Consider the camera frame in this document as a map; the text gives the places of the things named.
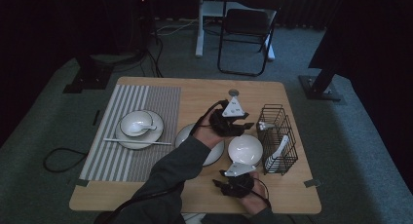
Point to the person's right hand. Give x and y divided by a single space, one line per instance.
258 199

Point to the white table foot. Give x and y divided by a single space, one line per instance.
193 218

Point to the black metal stand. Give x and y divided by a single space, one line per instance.
87 78
319 87

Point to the dark curtain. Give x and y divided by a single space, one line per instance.
29 55
373 39

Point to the black folding chair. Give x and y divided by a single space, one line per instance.
248 21

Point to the small black strip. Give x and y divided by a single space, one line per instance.
96 117

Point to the white desk frame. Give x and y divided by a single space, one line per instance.
199 29

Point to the white plate with dark rim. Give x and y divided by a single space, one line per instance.
183 134
156 128

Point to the grey striped placemat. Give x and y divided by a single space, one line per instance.
156 100

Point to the white utensil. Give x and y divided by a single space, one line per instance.
266 126

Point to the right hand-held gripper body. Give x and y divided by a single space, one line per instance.
238 185

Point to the grey round stand base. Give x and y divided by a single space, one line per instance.
113 59

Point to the grey tape piece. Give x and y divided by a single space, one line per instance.
81 182
312 183

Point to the white ceramic spoon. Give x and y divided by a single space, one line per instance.
138 128
280 150

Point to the white chopstick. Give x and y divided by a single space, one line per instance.
136 140

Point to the person's left hand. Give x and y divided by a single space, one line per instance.
207 136

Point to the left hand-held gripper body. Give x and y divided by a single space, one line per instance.
227 125

